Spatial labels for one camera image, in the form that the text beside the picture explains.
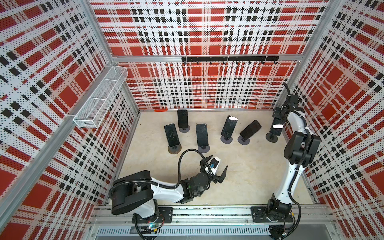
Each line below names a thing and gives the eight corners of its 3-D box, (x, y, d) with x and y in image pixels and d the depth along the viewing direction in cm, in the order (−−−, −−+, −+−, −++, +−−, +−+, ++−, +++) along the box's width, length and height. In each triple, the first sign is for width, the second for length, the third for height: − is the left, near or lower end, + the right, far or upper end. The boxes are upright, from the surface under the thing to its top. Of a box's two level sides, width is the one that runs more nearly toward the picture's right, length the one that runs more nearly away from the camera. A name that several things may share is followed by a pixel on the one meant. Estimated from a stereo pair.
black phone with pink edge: (220, 138, 106) (222, 127, 96) (225, 126, 113) (227, 114, 103) (230, 142, 104) (233, 131, 94) (234, 129, 111) (238, 117, 101)
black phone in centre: (196, 149, 100) (195, 135, 87) (196, 138, 106) (196, 123, 94) (207, 149, 100) (207, 135, 87) (206, 138, 106) (207, 123, 93)
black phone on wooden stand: (171, 151, 99) (166, 137, 86) (168, 140, 105) (163, 125, 92) (180, 148, 100) (177, 134, 88) (177, 138, 106) (174, 123, 93)
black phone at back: (179, 132, 110) (176, 117, 97) (180, 125, 114) (177, 109, 102) (188, 132, 110) (186, 117, 97) (188, 125, 114) (187, 109, 102)
